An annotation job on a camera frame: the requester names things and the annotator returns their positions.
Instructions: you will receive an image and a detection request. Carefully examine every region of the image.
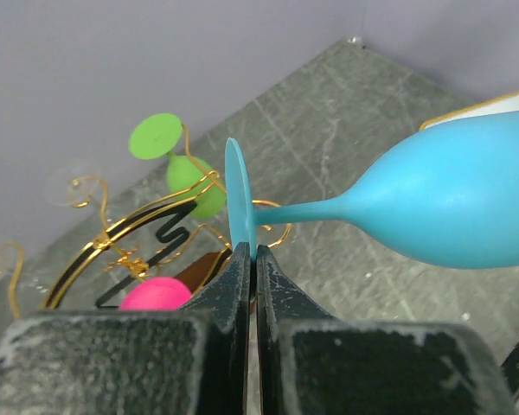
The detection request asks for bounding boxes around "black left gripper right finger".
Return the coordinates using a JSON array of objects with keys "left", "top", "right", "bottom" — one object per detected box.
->
[{"left": 256, "top": 246, "right": 516, "bottom": 414}]

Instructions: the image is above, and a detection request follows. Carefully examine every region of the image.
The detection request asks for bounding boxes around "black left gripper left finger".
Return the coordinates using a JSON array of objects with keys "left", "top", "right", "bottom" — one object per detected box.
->
[{"left": 0, "top": 243, "right": 251, "bottom": 414}]

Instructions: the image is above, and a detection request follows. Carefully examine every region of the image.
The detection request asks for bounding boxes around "pink plastic wine glass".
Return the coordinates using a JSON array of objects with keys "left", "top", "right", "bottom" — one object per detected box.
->
[{"left": 118, "top": 277, "right": 192, "bottom": 310}]

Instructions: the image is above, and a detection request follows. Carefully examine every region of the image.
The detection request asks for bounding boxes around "clear wine glass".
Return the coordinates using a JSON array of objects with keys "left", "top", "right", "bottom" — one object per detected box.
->
[{"left": 44, "top": 158, "right": 101, "bottom": 208}]

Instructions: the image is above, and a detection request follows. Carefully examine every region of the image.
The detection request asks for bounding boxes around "blue plastic wine glass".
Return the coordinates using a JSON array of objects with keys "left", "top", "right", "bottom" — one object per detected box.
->
[{"left": 225, "top": 111, "right": 519, "bottom": 269}]

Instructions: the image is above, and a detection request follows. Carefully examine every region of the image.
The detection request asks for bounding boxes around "small framed whiteboard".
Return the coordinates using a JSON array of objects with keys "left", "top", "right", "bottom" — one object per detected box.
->
[{"left": 419, "top": 91, "right": 519, "bottom": 131}]

